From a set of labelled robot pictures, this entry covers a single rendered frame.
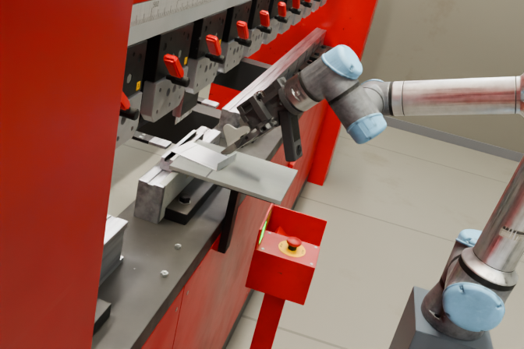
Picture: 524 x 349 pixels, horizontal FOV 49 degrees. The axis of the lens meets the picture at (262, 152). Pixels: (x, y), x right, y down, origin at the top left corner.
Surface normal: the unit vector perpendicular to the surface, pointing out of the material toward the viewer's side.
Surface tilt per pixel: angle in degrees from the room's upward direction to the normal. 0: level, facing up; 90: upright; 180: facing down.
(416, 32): 90
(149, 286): 0
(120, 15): 90
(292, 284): 90
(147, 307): 0
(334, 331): 0
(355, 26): 90
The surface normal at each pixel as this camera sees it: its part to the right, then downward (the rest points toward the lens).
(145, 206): -0.26, 0.34
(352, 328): 0.21, -0.89
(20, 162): 0.94, 0.29
